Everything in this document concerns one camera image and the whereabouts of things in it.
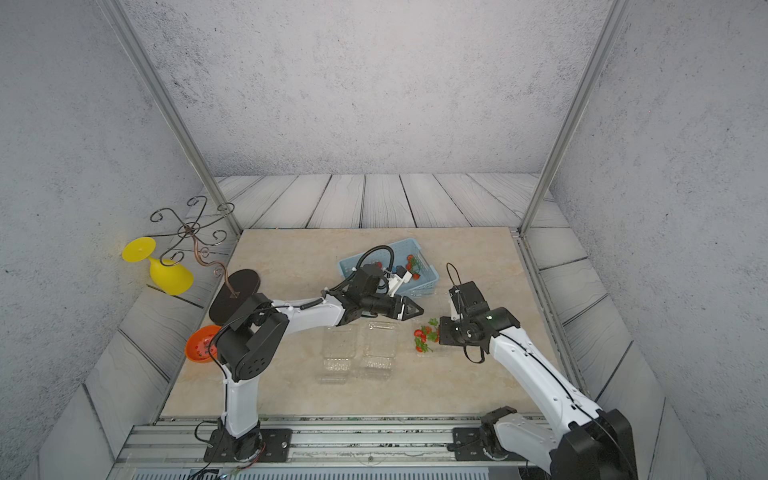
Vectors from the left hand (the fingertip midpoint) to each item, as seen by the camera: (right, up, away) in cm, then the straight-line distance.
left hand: (423, 314), depth 84 cm
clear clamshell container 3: (-2, -9, -8) cm, 12 cm away
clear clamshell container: (-25, -11, +7) cm, 28 cm away
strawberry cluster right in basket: (-1, +12, +24) cm, 27 cm away
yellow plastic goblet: (-66, +11, -5) cm, 67 cm away
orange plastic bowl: (-65, -9, +3) cm, 65 cm away
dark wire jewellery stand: (-60, +6, +18) cm, 62 cm away
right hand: (+6, -4, -4) cm, 8 cm away
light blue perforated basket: (+2, +8, +22) cm, 24 cm away
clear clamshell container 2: (-12, -11, +5) cm, 17 cm away
